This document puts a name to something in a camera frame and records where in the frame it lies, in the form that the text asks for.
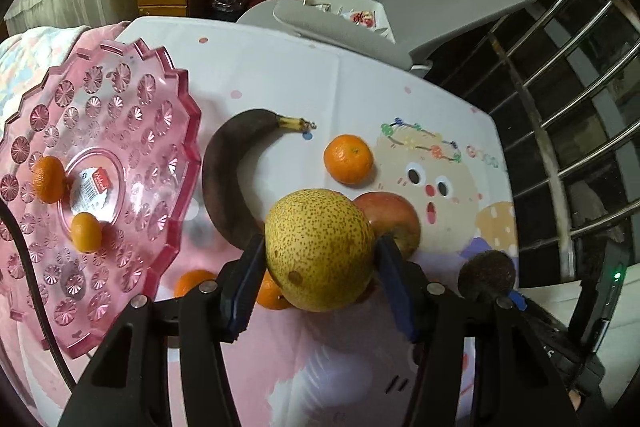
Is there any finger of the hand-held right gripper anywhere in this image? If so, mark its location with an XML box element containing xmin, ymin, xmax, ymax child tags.
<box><xmin>507</xmin><ymin>289</ymin><xmax>571</xmax><ymax>348</ymax></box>

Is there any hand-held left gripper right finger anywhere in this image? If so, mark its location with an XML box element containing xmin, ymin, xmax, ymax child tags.
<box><xmin>375</xmin><ymin>237</ymin><xmax>581</xmax><ymax>427</ymax></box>

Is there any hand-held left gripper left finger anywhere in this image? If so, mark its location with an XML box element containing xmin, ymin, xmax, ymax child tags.
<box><xmin>57</xmin><ymin>234</ymin><xmax>267</xmax><ymax>427</ymax></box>

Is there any small orange tangerine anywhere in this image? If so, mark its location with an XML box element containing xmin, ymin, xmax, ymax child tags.
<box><xmin>70</xmin><ymin>213</ymin><xmax>103</xmax><ymax>254</ymax></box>
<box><xmin>32</xmin><ymin>156</ymin><xmax>67</xmax><ymax>204</ymax></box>
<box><xmin>173</xmin><ymin>269</ymin><xmax>218</xmax><ymax>299</ymax></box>
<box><xmin>256</xmin><ymin>271</ymin><xmax>292</xmax><ymax>311</ymax></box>

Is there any dark brown kiwi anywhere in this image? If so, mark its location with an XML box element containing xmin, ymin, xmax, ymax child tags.
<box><xmin>458</xmin><ymin>250</ymin><xmax>517</xmax><ymax>303</ymax></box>

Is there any red apple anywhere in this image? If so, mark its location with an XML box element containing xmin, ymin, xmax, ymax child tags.
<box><xmin>352</xmin><ymin>192</ymin><xmax>422</xmax><ymax>260</ymax></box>

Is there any yellow speckled pear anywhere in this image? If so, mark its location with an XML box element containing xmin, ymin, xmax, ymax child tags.
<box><xmin>264</xmin><ymin>188</ymin><xmax>377</xmax><ymax>313</ymax></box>

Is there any blackened banana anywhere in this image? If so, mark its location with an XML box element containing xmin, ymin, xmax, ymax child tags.
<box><xmin>201</xmin><ymin>108</ymin><xmax>317</xmax><ymax>250</ymax></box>

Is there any large orange tangerine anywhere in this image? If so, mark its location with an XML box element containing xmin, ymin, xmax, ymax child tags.
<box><xmin>323</xmin><ymin>134</ymin><xmax>375</xmax><ymax>186</ymax></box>

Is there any pink plastic plate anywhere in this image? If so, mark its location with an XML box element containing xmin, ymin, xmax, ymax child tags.
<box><xmin>0</xmin><ymin>38</ymin><xmax>203</xmax><ymax>360</ymax></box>

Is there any white bedsheet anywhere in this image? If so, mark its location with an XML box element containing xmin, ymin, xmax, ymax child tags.
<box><xmin>520</xmin><ymin>279</ymin><xmax>640</xmax><ymax>408</ymax></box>

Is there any metal railing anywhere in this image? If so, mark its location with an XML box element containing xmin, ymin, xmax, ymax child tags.
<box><xmin>440</xmin><ymin>0</ymin><xmax>640</xmax><ymax>278</ymax></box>

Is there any cartoon printed tablecloth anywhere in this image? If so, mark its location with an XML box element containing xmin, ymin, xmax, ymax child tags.
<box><xmin>15</xmin><ymin>16</ymin><xmax>521</xmax><ymax>427</ymax></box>

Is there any floral blanket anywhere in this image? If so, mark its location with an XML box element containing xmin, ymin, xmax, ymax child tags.
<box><xmin>0</xmin><ymin>26</ymin><xmax>86</xmax><ymax>118</ymax></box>

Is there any black cable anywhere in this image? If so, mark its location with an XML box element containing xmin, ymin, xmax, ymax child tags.
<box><xmin>0</xmin><ymin>202</ymin><xmax>78</xmax><ymax>388</ymax></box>

